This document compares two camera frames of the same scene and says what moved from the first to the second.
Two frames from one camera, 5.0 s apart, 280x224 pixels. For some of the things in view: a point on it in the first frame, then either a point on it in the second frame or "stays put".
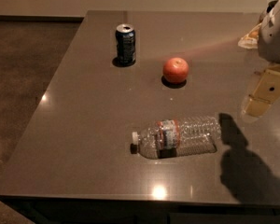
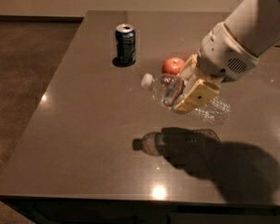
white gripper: [275, 36] to [223, 54]
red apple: [175, 70] stays put
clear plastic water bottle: [178, 137] to [187, 92]
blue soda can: [125, 44] stays put
